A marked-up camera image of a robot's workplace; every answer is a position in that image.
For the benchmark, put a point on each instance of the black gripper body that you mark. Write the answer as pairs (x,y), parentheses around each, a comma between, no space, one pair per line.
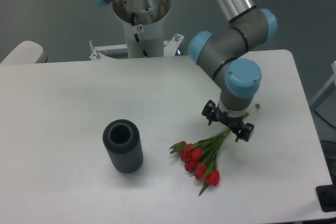
(230,118)

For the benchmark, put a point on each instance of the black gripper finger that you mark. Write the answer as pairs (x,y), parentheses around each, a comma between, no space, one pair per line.
(210,112)
(244,131)

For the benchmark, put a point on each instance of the red tulip bouquet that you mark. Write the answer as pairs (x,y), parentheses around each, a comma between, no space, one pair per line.
(201,158)

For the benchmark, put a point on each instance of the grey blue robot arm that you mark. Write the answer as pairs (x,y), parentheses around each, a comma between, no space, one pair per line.
(221,58)

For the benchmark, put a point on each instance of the dark grey ribbed vase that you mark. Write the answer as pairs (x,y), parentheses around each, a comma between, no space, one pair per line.
(121,139)

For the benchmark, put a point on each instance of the black box at edge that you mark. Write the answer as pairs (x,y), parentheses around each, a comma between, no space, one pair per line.
(326,197)

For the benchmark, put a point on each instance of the white chair armrest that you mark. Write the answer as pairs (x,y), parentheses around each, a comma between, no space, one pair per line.
(27,52)

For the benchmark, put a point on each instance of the white pedestal base frame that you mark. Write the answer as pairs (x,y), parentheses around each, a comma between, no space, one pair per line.
(171,48)

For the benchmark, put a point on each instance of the white furniture frame right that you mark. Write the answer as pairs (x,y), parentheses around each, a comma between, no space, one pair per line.
(324,91)

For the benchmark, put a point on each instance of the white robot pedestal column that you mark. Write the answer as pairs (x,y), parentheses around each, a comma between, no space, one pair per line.
(143,20)

